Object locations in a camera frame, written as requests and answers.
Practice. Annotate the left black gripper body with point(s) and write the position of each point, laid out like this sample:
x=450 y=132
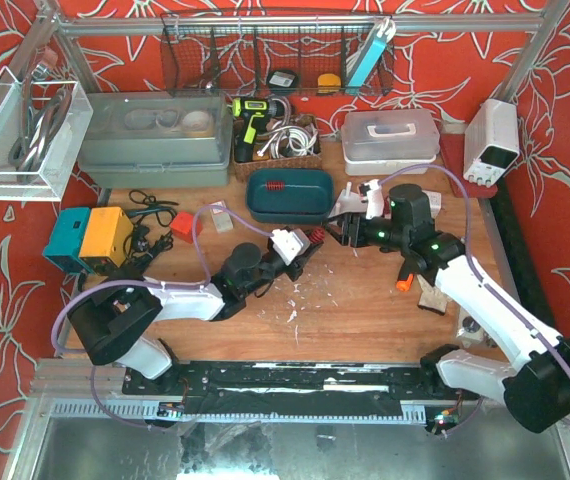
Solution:
x=294 y=265

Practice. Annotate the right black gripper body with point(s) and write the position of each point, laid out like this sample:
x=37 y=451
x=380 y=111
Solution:
x=353 y=230

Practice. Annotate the large red spring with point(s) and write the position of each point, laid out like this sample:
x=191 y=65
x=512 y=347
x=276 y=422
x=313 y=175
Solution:
x=316 y=236

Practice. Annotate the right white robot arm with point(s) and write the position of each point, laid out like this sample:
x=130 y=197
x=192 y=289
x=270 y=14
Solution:
x=533 y=382

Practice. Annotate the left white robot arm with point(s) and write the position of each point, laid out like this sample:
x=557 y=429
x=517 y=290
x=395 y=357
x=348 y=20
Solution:
x=111 y=323

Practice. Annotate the small red spring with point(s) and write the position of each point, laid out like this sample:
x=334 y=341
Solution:
x=275 y=186

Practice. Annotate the white peg board fixture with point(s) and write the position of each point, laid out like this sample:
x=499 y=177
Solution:
x=351 y=199

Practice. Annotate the white cube adapter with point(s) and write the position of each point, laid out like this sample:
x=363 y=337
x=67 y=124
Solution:
x=435 y=202

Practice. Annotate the orange black screwdriver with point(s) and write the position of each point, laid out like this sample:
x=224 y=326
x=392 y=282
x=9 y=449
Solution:
x=406 y=275

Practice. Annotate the small grey metal plate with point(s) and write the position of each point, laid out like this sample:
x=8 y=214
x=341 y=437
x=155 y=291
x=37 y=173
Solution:
x=221 y=218

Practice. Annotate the teal plastic tray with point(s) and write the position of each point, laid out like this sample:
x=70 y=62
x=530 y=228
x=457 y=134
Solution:
x=307 y=199

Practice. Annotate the wicker basket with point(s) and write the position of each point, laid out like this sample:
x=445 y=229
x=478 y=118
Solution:
x=294 y=144

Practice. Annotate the red small block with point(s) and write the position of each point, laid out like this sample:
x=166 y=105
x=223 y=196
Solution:
x=185 y=227

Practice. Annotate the white plastic storage box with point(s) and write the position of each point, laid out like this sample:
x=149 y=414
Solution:
x=383 y=142

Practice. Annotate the red book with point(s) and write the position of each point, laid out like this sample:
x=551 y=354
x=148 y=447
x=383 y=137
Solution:
x=452 y=155

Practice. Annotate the white power supply unit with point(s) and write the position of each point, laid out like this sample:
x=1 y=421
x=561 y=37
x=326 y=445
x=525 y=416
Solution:
x=491 y=143

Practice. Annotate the yellow soldering station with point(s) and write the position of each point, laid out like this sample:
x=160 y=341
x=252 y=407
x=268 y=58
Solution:
x=103 y=245

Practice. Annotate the yellow tape measure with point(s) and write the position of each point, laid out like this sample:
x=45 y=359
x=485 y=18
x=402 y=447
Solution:
x=328 y=84

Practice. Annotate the black round tin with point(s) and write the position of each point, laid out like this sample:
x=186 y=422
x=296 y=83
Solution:
x=282 y=82

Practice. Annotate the grey plastic toolbox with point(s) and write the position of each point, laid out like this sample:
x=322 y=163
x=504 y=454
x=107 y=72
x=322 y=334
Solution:
x=153 y=140

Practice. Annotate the teal box device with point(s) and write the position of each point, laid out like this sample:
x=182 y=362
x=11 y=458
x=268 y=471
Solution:
x=63 y=248

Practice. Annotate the blue white flat box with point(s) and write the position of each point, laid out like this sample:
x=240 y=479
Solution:
x=360 y=64

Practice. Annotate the clear acrylic box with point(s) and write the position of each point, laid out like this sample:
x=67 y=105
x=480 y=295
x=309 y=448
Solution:
x=42 y=127

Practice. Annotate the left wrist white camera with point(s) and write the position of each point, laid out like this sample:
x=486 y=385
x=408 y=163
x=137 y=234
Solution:
x=289 y=244

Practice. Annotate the black cable duct strip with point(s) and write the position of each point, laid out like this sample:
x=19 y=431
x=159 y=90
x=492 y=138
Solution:
x=526 y=280

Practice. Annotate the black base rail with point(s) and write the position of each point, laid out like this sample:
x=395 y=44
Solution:
x=308 y=390

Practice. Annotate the yellow green cordless drill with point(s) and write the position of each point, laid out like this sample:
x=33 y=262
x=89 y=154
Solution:
x=255 y=114

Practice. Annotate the black wire basket shelf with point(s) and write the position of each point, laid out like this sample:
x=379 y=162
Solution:
x=233 y=54

